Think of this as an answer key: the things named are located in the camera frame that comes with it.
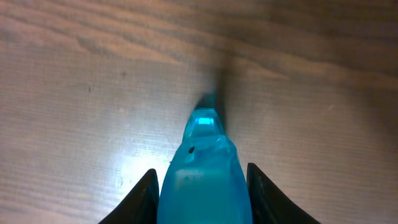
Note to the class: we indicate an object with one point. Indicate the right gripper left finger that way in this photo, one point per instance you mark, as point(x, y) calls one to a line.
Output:
point(140, 205)

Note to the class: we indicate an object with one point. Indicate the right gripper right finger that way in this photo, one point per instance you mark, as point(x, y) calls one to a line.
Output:
point(269, 204)

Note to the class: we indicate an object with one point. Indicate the blue mouthwash bottle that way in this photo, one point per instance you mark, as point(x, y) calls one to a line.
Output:
point(205, 182)

